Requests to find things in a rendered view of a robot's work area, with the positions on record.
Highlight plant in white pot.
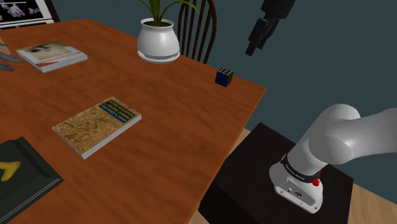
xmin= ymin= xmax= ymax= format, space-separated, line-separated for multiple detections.
xmin=117 ymin=0 xmax=200 ymax=65

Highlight pale cover book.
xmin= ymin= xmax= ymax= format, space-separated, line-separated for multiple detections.
xmin=15 ymin=40 xmax=89 ymax=74

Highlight framed flower picture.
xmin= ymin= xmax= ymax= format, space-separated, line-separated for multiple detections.
xmin=0 ymin=0 xmax=62 ymax=31

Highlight dark wooden chair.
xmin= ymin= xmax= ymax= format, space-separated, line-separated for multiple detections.
xmin=177 ymin=0 xmax=218 ymax=66

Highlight dark green book, yellow figure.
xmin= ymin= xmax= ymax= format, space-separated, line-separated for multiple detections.
xmin=0 ymin=136 xmax=65 ymax=224

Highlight black robot stand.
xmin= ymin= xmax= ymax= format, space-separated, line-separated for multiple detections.
xmin=197 ymin=122 xmax=354 ymax=224

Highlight blue and black puzzle cube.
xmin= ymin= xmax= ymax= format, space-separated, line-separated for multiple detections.
xmin=214 ymin=67 xmax=235 ymax=88

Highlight brown wooden table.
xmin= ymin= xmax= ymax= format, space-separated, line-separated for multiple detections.
xmin=0 ymin=18 xmax=267 ymax=224

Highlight brown mottled cover book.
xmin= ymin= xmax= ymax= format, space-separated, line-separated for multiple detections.
xmin=51 ymin=95 xmax=143 ymax=160

